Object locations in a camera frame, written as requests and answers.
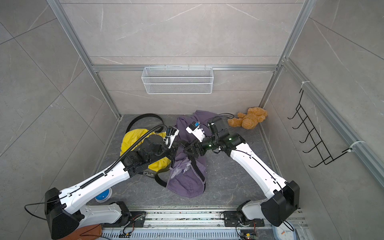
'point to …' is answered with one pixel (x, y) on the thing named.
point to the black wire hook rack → (322, 151)
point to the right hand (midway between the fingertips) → (190, 147)
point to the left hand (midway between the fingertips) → (181, 141)
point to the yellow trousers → (132, 137)
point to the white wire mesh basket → (177, 80)
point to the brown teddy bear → (250, 120)
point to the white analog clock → (285, 231)
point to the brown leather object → (88, 232)
